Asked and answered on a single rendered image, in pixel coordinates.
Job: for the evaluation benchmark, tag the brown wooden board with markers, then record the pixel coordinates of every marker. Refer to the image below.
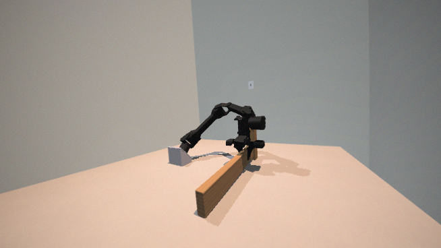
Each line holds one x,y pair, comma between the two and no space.
211,191

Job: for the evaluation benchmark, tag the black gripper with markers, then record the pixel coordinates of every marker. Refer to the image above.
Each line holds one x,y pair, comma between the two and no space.
252,145

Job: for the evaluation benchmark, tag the brown wooden post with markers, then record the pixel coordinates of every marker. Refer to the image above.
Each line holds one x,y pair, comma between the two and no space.
253,137

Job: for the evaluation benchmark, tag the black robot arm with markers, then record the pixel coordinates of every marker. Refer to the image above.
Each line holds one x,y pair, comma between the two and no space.
247,121

